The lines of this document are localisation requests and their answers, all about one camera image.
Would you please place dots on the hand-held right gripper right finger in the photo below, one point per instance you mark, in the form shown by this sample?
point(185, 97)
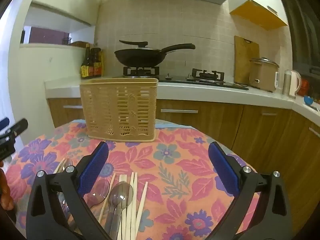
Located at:
point(223, 170)

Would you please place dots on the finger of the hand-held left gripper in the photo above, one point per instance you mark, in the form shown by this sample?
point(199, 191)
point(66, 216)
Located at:
point(3, 123)
point(18, 127)

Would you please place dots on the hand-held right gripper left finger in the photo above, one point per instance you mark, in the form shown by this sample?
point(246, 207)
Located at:
point(92, 170)

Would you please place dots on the group of wooden chopsticks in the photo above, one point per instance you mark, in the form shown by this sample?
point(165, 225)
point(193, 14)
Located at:
point(132, 205)

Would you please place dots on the beige plastic utensil basket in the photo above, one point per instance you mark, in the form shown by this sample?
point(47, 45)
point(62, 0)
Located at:
point(120, 110)

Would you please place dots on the person's left hand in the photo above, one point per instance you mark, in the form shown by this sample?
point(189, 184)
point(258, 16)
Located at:
point(5, 192)

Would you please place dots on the floral tablecloth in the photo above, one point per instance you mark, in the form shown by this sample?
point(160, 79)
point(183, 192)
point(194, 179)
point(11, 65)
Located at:
point(180, 170)

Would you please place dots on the wooden kitchen cabinet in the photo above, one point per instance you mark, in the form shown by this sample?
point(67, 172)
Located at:
point(220, 125)

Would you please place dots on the white kitchen countertop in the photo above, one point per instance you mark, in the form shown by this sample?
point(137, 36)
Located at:
point(187, 92)

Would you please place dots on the black glass gas stove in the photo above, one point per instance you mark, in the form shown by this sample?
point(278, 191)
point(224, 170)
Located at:
point(200, 83)

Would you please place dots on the dark sauce bottle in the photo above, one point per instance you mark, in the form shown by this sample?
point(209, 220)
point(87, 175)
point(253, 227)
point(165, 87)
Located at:
point(97, 65)
point(86, 67)

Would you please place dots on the gas burner grate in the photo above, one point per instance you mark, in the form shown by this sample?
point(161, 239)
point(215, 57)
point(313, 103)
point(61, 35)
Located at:
point(208, 75)
point(141, 71)

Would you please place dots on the beige rice cooker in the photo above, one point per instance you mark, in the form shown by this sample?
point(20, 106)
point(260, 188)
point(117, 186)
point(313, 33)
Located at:
point(262, 77)

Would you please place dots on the wooden tray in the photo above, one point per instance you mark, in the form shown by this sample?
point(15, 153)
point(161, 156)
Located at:
point(78, 44)

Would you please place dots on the blue bowl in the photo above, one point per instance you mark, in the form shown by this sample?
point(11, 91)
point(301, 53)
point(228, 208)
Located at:
point(308, 100)

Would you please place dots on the white electric kettle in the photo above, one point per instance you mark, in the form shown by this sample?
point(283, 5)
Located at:
point(291, 82)

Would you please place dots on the red container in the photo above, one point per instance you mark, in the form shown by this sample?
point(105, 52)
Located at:
point(305, 87)

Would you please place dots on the wooden cutting board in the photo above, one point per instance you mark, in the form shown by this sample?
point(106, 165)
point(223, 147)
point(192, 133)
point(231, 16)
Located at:
point(246, 55)

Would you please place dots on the black wok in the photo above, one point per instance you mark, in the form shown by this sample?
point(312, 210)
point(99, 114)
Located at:
point(140, 58)

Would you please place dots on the glass wok lid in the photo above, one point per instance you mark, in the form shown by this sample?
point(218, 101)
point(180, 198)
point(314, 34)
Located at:
point(135, 43)

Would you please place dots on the yellow wall cabinet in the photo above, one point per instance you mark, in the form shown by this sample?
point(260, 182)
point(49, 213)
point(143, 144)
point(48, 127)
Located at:
point(260, 15)

